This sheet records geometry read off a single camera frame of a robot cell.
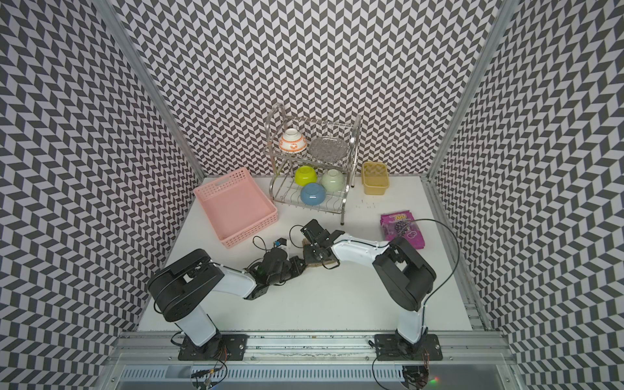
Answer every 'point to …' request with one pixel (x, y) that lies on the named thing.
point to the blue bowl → (313, 194)
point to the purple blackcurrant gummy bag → (402, 223)
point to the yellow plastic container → (374, 176)
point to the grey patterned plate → (327, 149)
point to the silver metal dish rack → (312, 160)
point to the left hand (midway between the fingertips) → (308, 266)
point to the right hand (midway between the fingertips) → (310, 259)
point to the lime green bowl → (305, 175)
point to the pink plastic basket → (237, 205)
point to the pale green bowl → (333, 180)
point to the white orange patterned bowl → (292, 141)
